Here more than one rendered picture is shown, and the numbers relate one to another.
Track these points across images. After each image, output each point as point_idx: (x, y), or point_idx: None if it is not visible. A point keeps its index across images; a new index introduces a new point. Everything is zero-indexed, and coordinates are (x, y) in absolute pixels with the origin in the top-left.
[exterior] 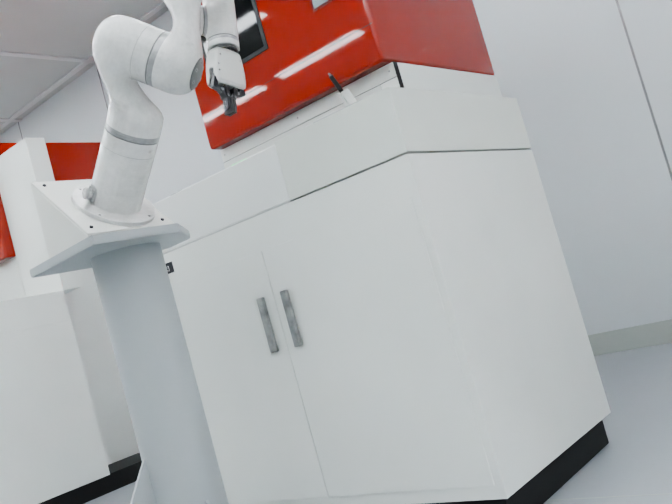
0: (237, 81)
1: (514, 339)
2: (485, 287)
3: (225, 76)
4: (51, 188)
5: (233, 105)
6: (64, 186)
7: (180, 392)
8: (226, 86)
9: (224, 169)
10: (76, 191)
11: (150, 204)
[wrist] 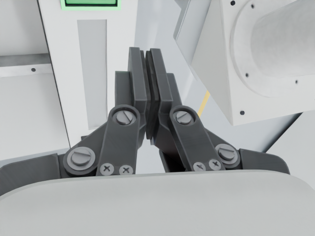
0: (118, 218)
1: None
2: None
3: (271, 217)
4: (312, 93)
5: (154, 64)
6: (299, 98)
7: None
8: (212, 159)
9: (136, 13)
10: (302, 76)
11: (236, 35)
